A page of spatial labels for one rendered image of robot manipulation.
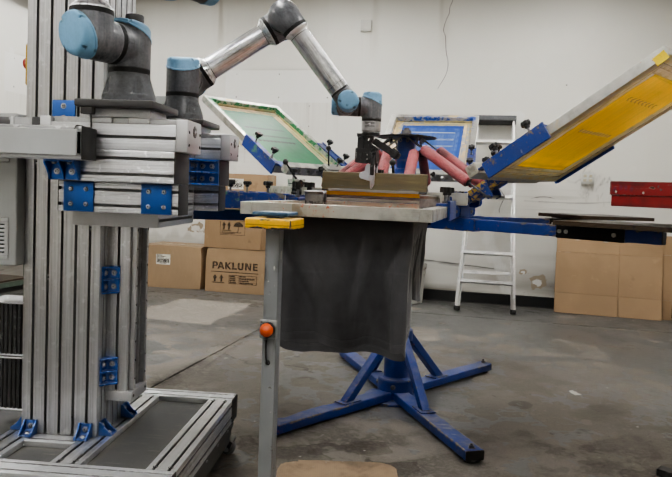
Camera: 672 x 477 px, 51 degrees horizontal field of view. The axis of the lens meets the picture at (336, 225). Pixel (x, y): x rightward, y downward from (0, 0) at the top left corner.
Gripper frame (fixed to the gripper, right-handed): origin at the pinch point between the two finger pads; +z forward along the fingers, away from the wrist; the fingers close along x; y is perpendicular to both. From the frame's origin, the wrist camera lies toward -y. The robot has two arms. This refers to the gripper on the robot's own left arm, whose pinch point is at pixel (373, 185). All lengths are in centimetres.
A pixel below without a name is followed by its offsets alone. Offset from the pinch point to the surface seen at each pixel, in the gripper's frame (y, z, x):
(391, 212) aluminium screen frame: -18, 8, 64
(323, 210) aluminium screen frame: 3, 8, 64
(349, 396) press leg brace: 16, 98, -48
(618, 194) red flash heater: -88, -1, -3
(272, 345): 10, 45, 84
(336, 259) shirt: 0, 24, 55
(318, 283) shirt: 6, 31, 55
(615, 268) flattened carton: -148, 62, -399
